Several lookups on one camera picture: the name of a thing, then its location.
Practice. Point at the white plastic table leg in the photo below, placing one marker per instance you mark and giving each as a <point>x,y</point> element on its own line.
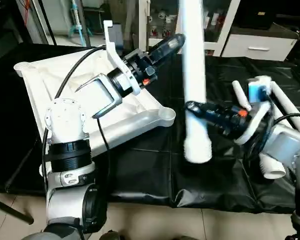
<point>272,167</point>
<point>290,102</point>
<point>195,75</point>

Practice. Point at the white plastic table top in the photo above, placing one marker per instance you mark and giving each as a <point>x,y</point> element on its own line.
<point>65,85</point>

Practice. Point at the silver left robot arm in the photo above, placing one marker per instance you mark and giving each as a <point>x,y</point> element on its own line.
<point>67,150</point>

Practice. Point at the white glass-door cabinet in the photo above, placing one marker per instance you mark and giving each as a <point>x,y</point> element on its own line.
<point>162,25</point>

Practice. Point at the blue metal stand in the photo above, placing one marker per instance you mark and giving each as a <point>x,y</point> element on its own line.
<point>81,30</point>

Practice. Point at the black work mat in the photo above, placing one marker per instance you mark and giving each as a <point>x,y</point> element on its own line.
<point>155,175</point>

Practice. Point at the white drawer unit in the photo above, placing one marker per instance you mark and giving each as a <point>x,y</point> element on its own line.
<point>260,46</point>

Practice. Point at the black box with yellow label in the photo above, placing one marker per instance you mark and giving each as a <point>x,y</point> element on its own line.
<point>260,12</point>

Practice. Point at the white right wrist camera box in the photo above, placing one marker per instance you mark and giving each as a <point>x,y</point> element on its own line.
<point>257,105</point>

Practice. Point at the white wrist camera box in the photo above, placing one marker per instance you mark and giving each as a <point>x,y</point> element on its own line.
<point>257,105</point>
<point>112,45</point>

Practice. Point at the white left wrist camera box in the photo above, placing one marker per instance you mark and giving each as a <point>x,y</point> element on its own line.
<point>112,45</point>

